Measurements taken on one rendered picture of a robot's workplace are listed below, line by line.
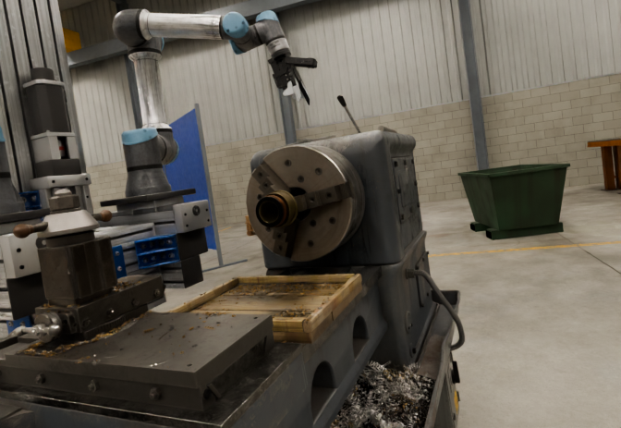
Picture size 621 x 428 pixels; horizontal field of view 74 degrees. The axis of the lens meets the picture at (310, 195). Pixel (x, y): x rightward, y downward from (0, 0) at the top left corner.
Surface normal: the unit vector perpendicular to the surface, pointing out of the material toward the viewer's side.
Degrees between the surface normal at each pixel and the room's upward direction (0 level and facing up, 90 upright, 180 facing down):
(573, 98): 90
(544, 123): 90
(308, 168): 90
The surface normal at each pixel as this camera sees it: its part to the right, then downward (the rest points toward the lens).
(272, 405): 0.90, -0.13
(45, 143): -0.42, 0.11
